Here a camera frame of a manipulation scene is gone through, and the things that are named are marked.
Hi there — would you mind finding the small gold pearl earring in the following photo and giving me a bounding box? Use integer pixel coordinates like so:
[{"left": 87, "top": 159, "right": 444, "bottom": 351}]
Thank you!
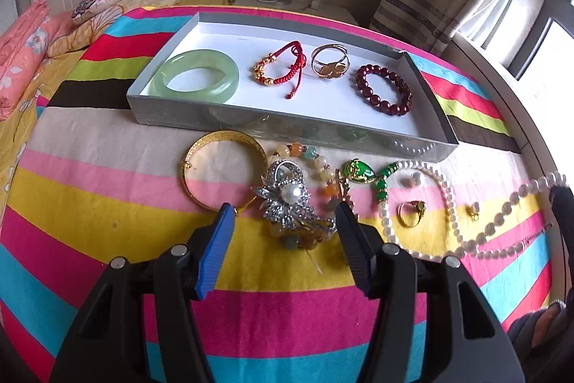
[{"left": 467, "top": 201, "right": 481, "bottom": 221}]

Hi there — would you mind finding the dark red bead bracelet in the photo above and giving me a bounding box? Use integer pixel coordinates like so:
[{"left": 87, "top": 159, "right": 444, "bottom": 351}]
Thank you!
[{"left": 355, "top": 62, "right": 414, "bottom": 118}]

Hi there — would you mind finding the yellow shell pattern pillow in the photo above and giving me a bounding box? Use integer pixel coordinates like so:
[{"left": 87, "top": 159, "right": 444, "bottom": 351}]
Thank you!
[{"left": 47, "top": 0, "right": 179, "bottom": 57}]

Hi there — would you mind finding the white pearl necklace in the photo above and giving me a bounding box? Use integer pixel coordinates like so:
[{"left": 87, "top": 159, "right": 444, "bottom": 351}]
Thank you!
[{"left": 377, "top": 159, "right": 568, "bottom": 263}]

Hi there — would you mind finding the green jade bangle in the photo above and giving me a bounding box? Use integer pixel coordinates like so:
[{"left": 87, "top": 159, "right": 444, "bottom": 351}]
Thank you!
[{"left": 148, "top": 50, "right": 239, "bottom": 104}]

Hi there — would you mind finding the grey shallow jewelry box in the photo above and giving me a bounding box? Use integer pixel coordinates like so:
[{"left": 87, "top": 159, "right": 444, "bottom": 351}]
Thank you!
[{"left": 127, "top": 11, "right": 459, "bottom": 162}]

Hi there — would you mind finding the striped colourful bed cover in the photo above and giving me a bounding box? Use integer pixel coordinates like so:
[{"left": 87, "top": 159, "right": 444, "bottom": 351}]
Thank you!
[{"left": 1, "top": 7, "right": 552, "bottom": 382}]

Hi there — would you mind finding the folded pink floral quilt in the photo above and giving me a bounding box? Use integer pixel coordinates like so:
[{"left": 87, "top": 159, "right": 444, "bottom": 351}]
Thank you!
[{"left": 0, "top": 0, "right": 73, "bottom": 121}]

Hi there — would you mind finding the silver pearl brooch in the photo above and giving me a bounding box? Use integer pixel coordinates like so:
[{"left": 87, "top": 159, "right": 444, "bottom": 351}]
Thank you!
[{"left": 252, "top": 158, "right": 337, "bottom": 247}]

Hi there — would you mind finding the multicolour jade bead bracelet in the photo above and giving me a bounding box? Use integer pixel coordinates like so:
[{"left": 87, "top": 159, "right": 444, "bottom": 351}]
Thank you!
[{"left": 267, "top": 141, "right": 347, "bottom": 252}]

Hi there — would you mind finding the yellow floral bed sheet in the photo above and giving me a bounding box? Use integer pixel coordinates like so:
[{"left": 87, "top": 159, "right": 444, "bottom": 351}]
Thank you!
[{"left": 0, "top": 0, "right": 230, "bottom": 213}]

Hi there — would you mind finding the gold bangle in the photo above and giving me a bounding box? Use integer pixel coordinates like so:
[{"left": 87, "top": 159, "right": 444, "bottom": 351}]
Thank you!
[{"left": 180, "top": 130, "right": 268, "bottom": 214}]

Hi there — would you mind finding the white nightstand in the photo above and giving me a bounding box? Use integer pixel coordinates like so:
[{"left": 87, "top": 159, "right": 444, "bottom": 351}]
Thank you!
[{"left": 234, "top": 0, "right": 358, "bottom": 25}]

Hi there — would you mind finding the gold cuff bracelet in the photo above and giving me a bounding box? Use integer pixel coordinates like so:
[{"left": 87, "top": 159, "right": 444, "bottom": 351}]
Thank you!
[{"left": 309, "top": 43, "right": 351, "bottom": 80}]

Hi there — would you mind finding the red cord gold bracelet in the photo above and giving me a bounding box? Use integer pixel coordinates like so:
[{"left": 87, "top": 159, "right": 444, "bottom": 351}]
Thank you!
[{"left": 251, "top": 39, "right": 309, "bottom": 100}]

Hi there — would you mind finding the gold green stone ring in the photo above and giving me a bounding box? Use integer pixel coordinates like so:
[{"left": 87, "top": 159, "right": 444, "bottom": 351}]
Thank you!
[{"left": 396, "top": 199, "right": 427, "bottom": 230}]

